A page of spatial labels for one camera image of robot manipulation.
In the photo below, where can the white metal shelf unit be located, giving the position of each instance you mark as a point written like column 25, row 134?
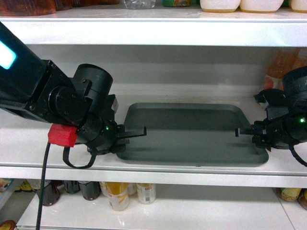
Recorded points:
column 174, row 55

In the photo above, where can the dark drink bottle middle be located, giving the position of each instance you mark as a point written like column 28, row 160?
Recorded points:
column 71, row 187

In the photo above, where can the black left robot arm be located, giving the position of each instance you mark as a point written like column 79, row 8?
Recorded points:
column 80, row 109

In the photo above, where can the dark drink bottle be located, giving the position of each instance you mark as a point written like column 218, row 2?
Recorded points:
column 51, row 194
column 90, row 190
column 71, row 187

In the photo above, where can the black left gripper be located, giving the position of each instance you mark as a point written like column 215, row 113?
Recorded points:
column 98, row 132

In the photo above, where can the white cup left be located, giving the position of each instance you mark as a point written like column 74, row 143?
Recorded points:
column 219, row 6

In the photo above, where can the white cup middle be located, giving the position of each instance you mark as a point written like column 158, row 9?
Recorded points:
column 260, row 6

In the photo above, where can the dark drink bottle left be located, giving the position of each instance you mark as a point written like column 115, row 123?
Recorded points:
column 51, row 194

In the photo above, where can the orange juice bottle far left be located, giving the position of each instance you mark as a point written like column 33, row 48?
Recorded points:
column 281, row 65

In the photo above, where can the dark drink bottle right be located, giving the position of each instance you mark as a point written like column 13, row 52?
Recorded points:
column 90, row 190

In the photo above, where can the white labelled can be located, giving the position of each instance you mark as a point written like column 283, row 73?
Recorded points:
column 146, row 193

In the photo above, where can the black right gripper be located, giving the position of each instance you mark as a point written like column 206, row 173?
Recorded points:
column 285, row 124

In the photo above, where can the yellow white can front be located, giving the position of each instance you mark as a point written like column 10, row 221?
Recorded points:
column 118, row 195

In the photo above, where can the grey rectangular serving tray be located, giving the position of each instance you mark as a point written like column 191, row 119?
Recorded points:
column 190, row 134

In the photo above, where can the white cup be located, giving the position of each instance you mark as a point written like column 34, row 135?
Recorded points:
column 219, row 6
column 260, row 6

